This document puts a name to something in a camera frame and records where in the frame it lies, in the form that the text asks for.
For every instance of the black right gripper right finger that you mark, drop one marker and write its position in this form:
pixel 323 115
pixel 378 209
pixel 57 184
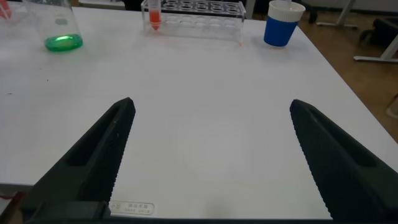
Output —
pixel 339 161

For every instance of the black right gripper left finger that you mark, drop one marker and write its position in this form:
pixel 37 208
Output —
pixel 87 161

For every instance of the glass beaker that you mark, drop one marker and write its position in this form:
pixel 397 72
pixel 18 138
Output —
pixel 59 34

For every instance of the orange pigment test tube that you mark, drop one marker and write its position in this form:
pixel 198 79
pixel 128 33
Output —
pixel 155 17
pixel 4 11

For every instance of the clear plastic test tube rack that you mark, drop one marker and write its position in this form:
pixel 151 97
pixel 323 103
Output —
pixel 21 15
pixel 202 21

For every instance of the white table label sticker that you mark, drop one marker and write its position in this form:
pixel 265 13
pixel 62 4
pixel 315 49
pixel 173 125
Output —
pixel 132 208

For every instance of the white height-adjustable desk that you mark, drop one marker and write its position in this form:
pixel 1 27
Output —
pixel 390 49

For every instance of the blue paper cup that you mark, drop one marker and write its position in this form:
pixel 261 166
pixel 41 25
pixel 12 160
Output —
pixel 281 29

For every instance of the black display stand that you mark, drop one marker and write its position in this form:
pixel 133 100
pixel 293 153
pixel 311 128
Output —
pixel 311 12

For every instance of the black office chair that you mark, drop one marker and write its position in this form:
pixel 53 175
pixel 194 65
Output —
pixel 132 3

